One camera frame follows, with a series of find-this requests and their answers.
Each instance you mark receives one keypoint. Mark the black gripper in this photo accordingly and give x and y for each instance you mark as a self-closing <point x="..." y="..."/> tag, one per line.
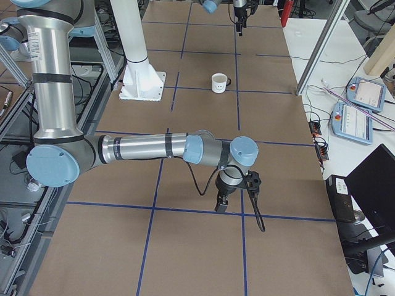
<point x="224" y="188"/>
<point x="238" y="9"/>

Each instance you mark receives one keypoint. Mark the white smiley face mug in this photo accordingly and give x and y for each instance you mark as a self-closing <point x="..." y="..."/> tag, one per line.
<point x="219" y="82"/>

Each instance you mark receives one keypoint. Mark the red fire extinguisher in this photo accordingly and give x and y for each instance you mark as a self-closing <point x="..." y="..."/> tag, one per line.
<point x="286" y="12"/>

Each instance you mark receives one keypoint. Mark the pink grabber stick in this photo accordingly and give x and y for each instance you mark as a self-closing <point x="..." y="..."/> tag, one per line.
<point x="348" y="102"/>

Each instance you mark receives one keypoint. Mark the black power strip right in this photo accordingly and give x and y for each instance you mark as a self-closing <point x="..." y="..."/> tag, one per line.
<point x="321" y="149"/>

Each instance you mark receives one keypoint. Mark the black power strip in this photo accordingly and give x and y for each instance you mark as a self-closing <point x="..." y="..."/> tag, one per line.
<point x="321" y="149"/>
<point x="315" y="127"/>

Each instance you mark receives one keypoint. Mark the black equipment box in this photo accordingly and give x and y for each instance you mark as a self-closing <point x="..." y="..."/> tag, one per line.
<point x="340" y="199"/>

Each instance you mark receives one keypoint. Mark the black power strip left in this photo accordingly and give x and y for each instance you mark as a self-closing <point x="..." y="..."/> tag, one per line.
<point x="315" y="127"/>

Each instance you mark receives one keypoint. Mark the teach pendant near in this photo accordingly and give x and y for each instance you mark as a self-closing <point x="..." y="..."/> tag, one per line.
<point x="350" y="123"/>

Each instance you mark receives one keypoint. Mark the teach pendant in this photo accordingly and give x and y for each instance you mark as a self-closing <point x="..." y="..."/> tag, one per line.
<point x="350" y="123"/>
<point x="366" y="93"/>

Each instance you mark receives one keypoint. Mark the teach pendant far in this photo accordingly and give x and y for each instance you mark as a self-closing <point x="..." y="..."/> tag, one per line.
<point x="366" y="93"/>

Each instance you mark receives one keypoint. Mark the black laptop screen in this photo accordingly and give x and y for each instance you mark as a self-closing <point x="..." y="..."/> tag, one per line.
<point x="371" y="184"/>

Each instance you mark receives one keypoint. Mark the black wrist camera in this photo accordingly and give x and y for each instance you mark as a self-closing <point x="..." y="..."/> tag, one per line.
<point x="253" y="181"/>

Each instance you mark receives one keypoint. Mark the grey aluminium camera post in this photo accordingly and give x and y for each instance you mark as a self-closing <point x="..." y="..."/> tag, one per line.
<point x="329" y="27"/>

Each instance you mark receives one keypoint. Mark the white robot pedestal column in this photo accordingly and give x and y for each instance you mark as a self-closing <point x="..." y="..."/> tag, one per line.
<point x="130" y="29"/>

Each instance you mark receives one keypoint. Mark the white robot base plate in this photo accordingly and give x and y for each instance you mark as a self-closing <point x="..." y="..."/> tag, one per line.
<point x="135" y="89"/>

